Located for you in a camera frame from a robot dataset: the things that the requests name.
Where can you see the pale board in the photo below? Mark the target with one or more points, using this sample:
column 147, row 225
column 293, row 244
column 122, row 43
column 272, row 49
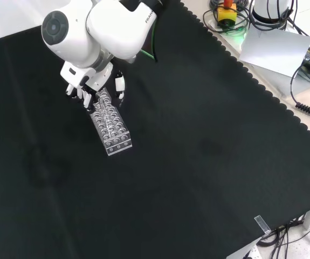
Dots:
column 276, row 51

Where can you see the clear glass test tube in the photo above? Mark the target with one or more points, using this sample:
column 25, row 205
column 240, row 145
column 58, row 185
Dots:
column 102, row 103

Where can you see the black bench cloth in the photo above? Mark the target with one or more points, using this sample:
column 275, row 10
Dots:
column 171, row 167

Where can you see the yellow stop button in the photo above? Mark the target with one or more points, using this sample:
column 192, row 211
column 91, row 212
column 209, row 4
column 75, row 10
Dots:
column 226, row 14

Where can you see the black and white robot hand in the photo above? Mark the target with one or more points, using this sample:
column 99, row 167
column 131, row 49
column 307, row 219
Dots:
column 98, row 79

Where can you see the clear cloth clip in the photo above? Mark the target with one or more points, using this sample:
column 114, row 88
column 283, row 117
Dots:
column 262, row 224

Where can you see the clear test tube rack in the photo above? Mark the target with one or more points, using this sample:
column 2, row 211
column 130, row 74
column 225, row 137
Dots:
column 114, row 132

